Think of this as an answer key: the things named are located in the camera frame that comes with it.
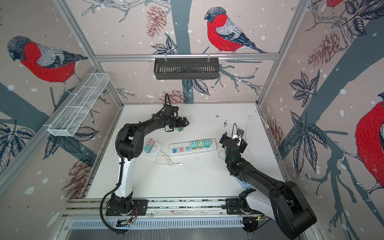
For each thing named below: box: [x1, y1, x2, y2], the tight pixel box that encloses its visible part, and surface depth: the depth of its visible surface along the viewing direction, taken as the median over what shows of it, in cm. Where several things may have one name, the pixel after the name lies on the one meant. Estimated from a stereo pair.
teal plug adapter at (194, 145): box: [190, 141, 198, 149], surface depth 92 cm
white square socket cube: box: [143, 136, 162, 157], surface depth 94 cm
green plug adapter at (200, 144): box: [197, 140, 205, 149], surface depth 92 cm
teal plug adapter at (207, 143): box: [204, 139, 211, 148], surface depth 92 cm
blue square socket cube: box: [235, 177, 252, 189], surface depth 80 cm
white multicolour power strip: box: [169, 138, 218, 157], surface depth 94 cm
